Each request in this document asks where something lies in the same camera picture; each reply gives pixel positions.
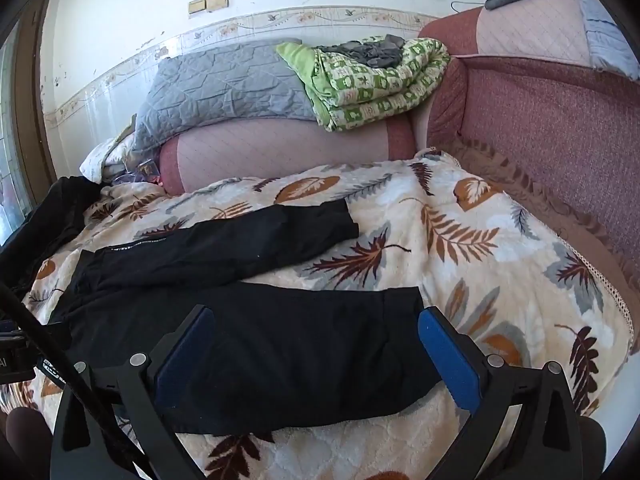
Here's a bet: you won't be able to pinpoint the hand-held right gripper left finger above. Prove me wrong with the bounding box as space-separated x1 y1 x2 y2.
50 305 218 480

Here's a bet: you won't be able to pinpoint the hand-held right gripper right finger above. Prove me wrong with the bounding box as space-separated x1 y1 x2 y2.
417 306 583 480

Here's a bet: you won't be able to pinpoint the black pants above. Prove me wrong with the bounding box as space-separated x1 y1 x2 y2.
50 200 441 436

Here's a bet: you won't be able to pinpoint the person's leg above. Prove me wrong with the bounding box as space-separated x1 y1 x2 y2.
0 407 51 480

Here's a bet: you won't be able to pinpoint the leaf print fleece blanket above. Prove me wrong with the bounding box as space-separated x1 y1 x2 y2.
0 150 636 480

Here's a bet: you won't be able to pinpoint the black jacket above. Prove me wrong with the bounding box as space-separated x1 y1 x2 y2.
0 176 103 301

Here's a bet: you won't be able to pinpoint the white crumpled cloth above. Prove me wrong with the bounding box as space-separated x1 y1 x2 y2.
80 132 136 181

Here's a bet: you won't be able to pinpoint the pink fabric sofa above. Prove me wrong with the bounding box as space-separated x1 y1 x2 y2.
160 0 640 351

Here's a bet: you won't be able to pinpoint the green patterned quilt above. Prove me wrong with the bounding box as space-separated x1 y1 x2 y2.
275 35 451 133

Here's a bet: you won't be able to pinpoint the grey quilted blanket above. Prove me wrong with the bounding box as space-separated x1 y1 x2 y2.
132 37 321 153

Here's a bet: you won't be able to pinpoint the dark grey crumpled cloth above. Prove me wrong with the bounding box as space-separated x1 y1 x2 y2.
316 34 407 68

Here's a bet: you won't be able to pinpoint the light blue cloth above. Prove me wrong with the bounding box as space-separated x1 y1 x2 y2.
580 0 640 81

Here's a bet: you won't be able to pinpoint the black cable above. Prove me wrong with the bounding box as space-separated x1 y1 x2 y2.
0 282 146 480

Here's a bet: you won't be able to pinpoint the brown wooden door frame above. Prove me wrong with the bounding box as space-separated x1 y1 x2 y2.
12 0 61 181

